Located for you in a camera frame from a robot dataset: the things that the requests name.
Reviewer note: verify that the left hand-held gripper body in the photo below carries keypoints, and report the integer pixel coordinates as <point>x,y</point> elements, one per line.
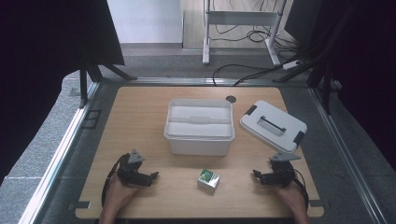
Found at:
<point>126,172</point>

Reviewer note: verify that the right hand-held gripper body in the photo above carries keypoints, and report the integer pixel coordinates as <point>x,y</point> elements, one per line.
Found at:
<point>284,174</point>

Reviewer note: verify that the small green white carton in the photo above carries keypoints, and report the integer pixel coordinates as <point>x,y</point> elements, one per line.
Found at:
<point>209,180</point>

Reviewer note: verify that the white plastic storage box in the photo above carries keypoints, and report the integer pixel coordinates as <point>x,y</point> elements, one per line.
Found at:
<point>199,146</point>

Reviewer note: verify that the white tray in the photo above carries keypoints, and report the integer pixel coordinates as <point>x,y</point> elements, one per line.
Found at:
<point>199,128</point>

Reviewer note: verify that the person's left hand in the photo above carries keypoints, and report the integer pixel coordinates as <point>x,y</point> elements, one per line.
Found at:
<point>116,196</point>

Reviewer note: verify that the person's right hand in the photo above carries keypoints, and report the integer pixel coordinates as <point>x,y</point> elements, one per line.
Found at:
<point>295,199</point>

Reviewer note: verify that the black tripod stand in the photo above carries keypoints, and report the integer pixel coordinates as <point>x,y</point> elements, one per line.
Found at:
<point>326,90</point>
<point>83,84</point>

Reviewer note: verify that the white power strip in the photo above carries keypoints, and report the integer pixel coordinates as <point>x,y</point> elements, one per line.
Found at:
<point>291,64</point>

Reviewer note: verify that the dark curtain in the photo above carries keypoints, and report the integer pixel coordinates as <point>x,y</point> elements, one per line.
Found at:
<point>367,77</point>
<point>46,62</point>

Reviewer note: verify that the black floor bracket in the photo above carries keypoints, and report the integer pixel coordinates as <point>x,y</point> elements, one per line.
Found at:
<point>91,119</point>

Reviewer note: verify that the aluminium floor rail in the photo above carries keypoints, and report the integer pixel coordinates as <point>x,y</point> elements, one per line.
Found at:
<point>59,155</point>
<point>348,155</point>

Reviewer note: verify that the white metal stand frame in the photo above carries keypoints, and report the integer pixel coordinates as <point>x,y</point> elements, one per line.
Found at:
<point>239,18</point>

